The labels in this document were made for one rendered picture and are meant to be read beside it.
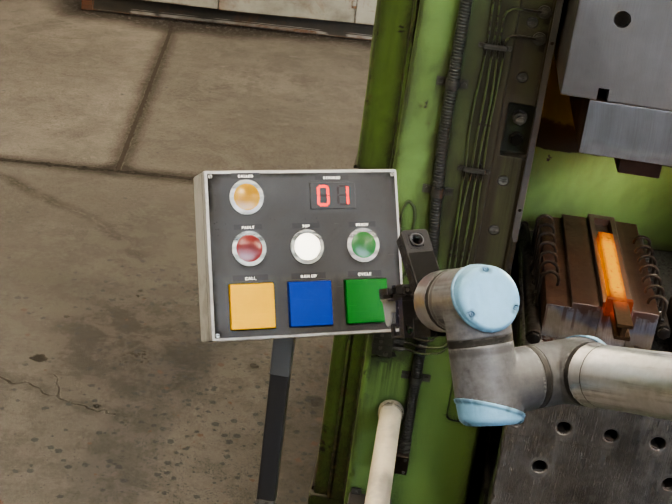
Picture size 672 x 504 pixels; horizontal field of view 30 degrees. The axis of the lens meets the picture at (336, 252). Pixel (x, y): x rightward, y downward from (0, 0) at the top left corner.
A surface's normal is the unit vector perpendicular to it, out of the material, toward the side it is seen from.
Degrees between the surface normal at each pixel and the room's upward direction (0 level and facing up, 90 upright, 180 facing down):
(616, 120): 90
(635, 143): 90
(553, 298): 0
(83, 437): 0
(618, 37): 90
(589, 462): 90
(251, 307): 60
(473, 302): 54
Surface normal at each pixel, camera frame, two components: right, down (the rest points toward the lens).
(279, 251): 0.32, -0.07
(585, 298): 0.11, -0.90
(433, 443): -0.12, 0.40
